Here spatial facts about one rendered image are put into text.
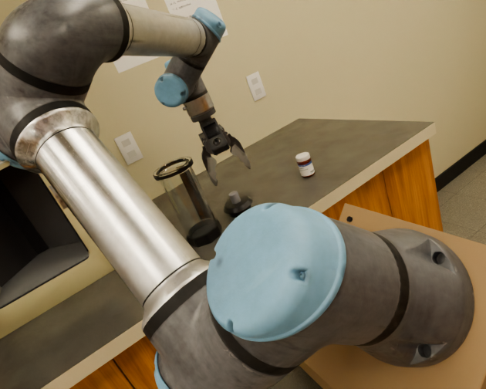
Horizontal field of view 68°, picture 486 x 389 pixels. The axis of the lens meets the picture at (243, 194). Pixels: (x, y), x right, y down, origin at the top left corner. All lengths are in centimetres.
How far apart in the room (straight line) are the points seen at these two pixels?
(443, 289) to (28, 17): 54
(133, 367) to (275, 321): 70
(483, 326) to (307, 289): 21
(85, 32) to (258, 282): 38
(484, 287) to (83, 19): 54
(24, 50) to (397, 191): 108
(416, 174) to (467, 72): 164
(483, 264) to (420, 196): 95
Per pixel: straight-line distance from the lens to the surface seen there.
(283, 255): 28
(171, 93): 86
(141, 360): 95
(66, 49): 51
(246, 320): 29
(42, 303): 114
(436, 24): 261
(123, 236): 43
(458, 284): 42
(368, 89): 216
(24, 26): 53
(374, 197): 119
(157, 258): 41
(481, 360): 44
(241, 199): 107
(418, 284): 38
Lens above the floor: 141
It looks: 23 degrees down
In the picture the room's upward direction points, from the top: 22 degrees counter-clockwise
